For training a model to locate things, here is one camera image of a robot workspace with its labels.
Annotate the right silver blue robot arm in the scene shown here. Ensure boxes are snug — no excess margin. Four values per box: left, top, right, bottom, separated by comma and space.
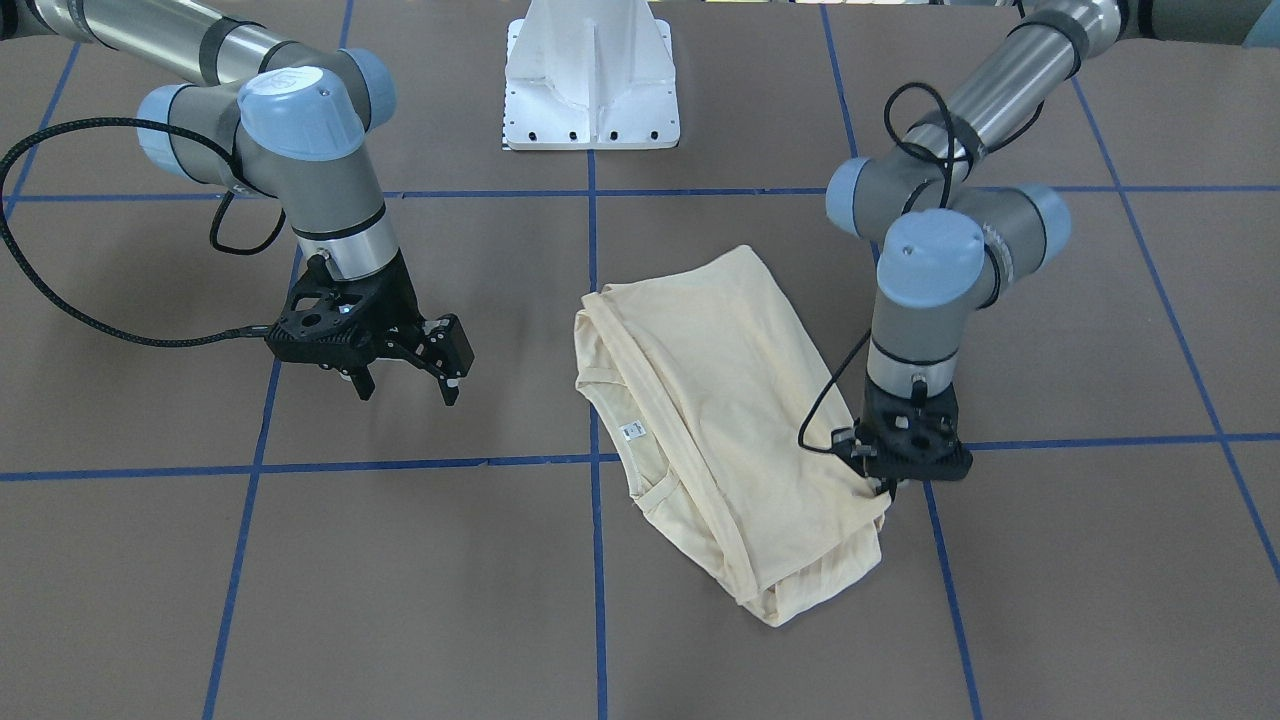
3, 1, 474, 405

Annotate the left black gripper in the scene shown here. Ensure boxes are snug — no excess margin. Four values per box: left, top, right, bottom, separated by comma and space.
832, 382, 973, 501

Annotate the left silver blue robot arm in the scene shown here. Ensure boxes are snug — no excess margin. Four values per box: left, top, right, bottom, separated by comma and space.
826, 1, 1277, 496

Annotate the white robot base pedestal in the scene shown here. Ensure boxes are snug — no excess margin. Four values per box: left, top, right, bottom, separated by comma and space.
502, 1, 682, 151

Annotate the cream long-sleeve printed shirt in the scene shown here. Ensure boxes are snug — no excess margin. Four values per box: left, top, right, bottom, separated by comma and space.
573, 246, 890, 626

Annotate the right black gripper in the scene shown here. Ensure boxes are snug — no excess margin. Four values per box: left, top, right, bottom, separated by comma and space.
265, 251, 475, 407

